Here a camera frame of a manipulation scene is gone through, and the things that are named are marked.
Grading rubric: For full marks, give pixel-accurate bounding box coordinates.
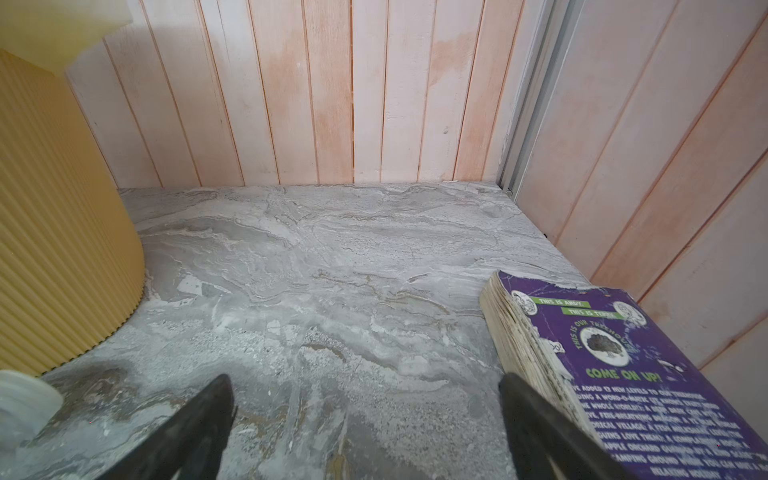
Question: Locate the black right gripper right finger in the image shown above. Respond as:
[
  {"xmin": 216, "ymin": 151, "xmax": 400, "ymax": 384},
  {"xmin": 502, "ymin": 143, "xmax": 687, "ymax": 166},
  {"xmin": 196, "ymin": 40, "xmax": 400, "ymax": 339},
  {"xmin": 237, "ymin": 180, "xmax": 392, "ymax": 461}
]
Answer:
[{"xmin": 499, "ymin": 373, "xmax": 635, "ymax": 479}]

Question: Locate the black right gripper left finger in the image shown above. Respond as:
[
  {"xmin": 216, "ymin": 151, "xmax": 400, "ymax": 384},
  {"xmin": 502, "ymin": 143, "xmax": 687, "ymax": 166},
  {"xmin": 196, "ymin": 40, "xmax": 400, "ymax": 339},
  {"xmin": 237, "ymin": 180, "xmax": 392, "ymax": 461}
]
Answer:
[{"xmin": 100, "ymin": 374, "xmax": 236, "ymax": 479}]

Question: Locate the white cap clear bottle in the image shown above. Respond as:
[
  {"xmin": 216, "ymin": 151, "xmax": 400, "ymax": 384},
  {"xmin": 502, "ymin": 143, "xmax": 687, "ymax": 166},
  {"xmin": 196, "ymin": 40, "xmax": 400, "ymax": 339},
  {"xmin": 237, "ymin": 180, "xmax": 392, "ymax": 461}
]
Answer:
[{"xmin": 1, "ymin": 370, "xmax": 64, "ymax": 454}]

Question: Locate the yellow ribbed trash bin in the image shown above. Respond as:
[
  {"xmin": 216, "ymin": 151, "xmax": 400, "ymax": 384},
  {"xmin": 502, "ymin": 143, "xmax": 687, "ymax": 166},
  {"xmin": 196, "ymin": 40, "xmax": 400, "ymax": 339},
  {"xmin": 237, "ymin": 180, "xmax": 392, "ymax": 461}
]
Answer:
[{"xmin": 1, "ymin": 53, "xmax": 145, "ymax": 376}]

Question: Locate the yellow plastic bin liner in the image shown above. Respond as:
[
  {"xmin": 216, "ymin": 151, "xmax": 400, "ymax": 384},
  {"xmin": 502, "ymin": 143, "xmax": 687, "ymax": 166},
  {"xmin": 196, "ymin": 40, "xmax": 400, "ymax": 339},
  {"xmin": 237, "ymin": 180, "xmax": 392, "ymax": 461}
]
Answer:
[{"xmin": 1, "ymin": 0, "xmax": 132, "ymax": 74}]

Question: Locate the purple paperback book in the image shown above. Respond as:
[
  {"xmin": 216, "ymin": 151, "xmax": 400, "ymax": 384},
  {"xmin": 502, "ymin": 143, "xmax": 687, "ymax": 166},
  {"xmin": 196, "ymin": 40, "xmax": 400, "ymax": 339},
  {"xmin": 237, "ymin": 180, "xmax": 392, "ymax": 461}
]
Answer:
[{"xmin": 480, "ymin": 271, "xmax": 767, "ymax": 479}]

